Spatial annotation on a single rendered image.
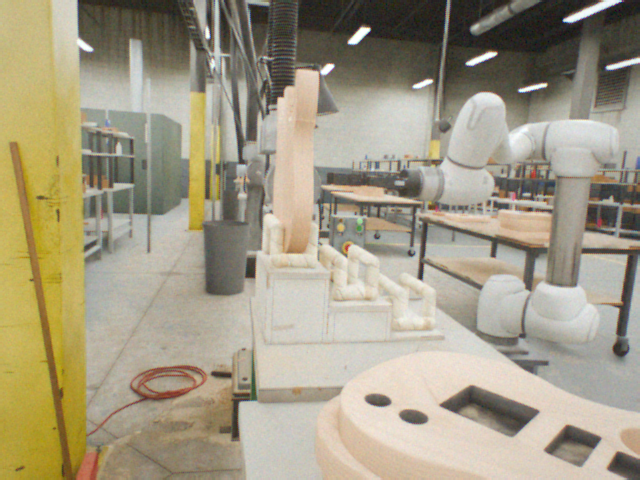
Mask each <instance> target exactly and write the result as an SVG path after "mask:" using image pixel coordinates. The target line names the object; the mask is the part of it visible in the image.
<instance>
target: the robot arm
mask: <svg viewBox="0 0 640 480"><path fill-rule="evenodd" d="M504 105H505V103H504V101H503V100H502V99H501V97H499V96H498V95H496V94H493V93H488V92H482V93H481V94H477V95H476V96H473V97H471V98H470V99H469V100H468V101H467V103H466V104H465V105H464V107H463V108H462V110H461V112H460V114H459V116H458V118H457V121H456V124H455V126H454V129H453V132H452V135H451V139H450V142H449V149H448V153H447V155H446V158H445V160H444V161H443V163H442V164H441V166H440V168H429V167H418V168H416V169H402V170H401V171H400V173H399V176H398V178H397V175H377V176H376V177H374V176H367V173H363V175H357V174H344V173H327V177H326V184H331V185H334V186H349V187H362V186H363V187H366V186H367V187H368V188H369V187H376V188H382V189H386V190H396V188H397V191H398V194H399V195H400V196H402V197H413V198H414V199H418V200H424V201H437V202H441V203H443V204H448V205H471V204H478V203H481V202H484V201H486V200H487V199H489V197H490V196H491V195H492V193H493V190H494V179H493V177H492V176H491V174H490V173H489V172H488V171H486V170H485V166H486V163H487V161H488V159H489V157H490V155H491V157H492V159H493V160H494V161H495V162H497V163H499V164H509V163H512V162H519V161H522V160H524V159H526V160H536V161H551V164H552V167H553V172H554V174H555V175H556V176H557V178H556V187H555V196H554V201H553V206H552V215H551V224H550V234H549V243H548V253H547V262H546V271H545V280H543V281H542V282H540V283H539V284H538V285H537V286H536V290H535V292H534V293H531V292H529V291H527V290H525V285H524V283H523V282H522V281H521V280H520V279H518V278H517V277H515V276H511V275H494V276H492V277H491V278H490V279H489V280H488V281H487V282H486V283H485V285H484V287H483V289H482V291H481V294H480V298H479V303H478V310H477V327H476V332H472V333H474V334H475V335H476V336H478V337H479V338H481V339H482V340H483V341H485V342H486V343H487V344H488V345H489V346H490V347H492V348H493V349H494V350H496V351H497V352H499V353H502V354H521V355H529V353H530V351H529V350H528V349H527V348H524V347H522V346H521V345H520V344H519V334H527V335H530V336H534V337H537V338H540V339H544V340H548V341H552V342H557V343H564V344H580V343H584V342H588V341H591V340H593V339H594V337H595V335H596V332H597V329H598V326H599V322H600V315H599V313H598V310H597V309H595V308H594V306H593V305H591V304H588V303H587V302H586V297H585V291H584V290H583V289H582V287H581V286H580V285H579V284H578V276H579V268H580V260H581V252H582V243H583V235H584V227H585V222H586V214H587V206H588V198H589V190H590V181H591V180H590V178H591V177H593V176H594V175H595V174H597V172H598V170H599V168H600V166H601V164H605V163H608V162H609V161H611V160H612V159H613V158H614V157H615V156H616V154H617V152H618V142H619V140H618V135H619V131H618V129H616V128H614V127H612V126H610V125H608V124H607V125H605V124H602V123H598V122H593V121H587V120H562V121H555V122H542V123H535V124H526V125H523V126H519V127H517V128H515V129H514V130H512V131H510V132H509V133H508V129H507V125H506V122H505V120H504V119H505V106H504Z"/></svg>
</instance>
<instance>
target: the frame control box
mask: <svg viewBox="0 0 640 480"><path fill-rule="evenodd" d="M340 217H343V218H344V222H343V223H339V221H338V219H339V218H340ZM358 218H362V219H363V223H362V224H359V223H358V222H357V219H358ZM340 224H342V225H343V226H344V230H343V231H339V230H338V226H339V225H340ZM358 225H361V226H363V230H362V231H360V232H359V231H357V226H358ZM365 227H366V218H365V217H363V216H358V215H332V214H331V215H330V227H329V243H328V245H329V246H331V247H332V248H333V249H335V250H336V251H337V252H339V253H340V254H342V255H343V256H344V257H346V258H347V259H348V252H347V251H346V246H347V245H349V244H351V245H357V246H358V247H360V248H362V249H364V250H365Z"/></svg>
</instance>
